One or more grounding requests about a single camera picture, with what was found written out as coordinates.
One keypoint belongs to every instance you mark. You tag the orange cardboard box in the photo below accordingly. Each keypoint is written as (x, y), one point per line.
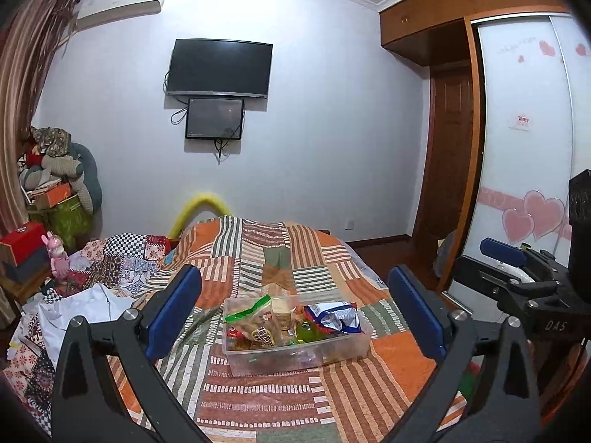
(53, 196)

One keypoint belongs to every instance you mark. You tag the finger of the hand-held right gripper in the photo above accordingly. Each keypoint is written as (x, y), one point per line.
(503, 250)
(480, 277)

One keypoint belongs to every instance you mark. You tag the wooden overhead cabinet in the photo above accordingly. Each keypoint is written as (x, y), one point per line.
(443, 14)

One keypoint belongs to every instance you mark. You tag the black wall television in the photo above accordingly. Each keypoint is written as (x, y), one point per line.
(219, 67)

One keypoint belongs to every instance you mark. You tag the clear plastic container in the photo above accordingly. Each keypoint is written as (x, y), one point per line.
(295, 357)

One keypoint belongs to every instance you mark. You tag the red box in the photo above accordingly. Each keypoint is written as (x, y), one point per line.
(21, 242)

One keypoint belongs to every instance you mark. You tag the small black wall monitor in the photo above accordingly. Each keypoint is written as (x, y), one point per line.
(214, 117)

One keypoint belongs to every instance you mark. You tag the orange striped patchwork blanket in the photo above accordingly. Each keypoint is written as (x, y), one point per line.
(277, 401)

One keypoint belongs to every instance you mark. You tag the brown striped curtain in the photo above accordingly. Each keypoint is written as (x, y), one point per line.
(23, 101)

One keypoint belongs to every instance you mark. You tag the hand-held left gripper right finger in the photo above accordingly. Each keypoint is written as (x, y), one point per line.
(415, 309)

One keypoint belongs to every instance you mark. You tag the white air conditioner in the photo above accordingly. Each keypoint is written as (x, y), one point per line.
(120, 2)

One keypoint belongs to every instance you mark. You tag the brown printed snack packet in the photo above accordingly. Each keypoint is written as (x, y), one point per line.
(261, 336)

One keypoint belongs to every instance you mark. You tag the white paper note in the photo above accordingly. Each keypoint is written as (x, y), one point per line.
(521, 122)

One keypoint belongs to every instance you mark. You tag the white cloth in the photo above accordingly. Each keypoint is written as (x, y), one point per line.
(87, 309)

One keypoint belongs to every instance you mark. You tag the clear green-topped snack bag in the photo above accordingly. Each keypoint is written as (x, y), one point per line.
(247, 311)

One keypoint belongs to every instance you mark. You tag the beige cracker packet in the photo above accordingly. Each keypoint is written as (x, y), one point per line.
(282, 314)

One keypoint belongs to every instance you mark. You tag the lime green snack packet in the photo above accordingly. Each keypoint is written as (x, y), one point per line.
(309, 332)

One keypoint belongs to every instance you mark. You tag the white heart-print wardrobe door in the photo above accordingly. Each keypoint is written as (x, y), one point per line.
(521, 101)

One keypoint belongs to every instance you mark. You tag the brown wooden door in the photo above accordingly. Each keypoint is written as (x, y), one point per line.
(445, 161)

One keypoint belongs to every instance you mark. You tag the pink toy figure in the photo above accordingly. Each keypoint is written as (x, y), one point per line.
(56, 258)

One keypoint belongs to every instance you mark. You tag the checkered patchwork quilt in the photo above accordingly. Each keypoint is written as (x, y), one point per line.
(120, 254)

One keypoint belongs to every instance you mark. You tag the patterned dark cushion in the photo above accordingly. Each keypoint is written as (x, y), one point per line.
(53, 140)

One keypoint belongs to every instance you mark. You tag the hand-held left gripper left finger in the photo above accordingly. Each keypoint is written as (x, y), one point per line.
(178, 304)

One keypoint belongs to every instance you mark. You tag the yellow foam tube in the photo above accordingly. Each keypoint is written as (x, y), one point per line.
(198, 203)

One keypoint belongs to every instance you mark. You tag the blue white snack packet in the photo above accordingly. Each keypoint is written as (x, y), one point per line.
(334, 316)

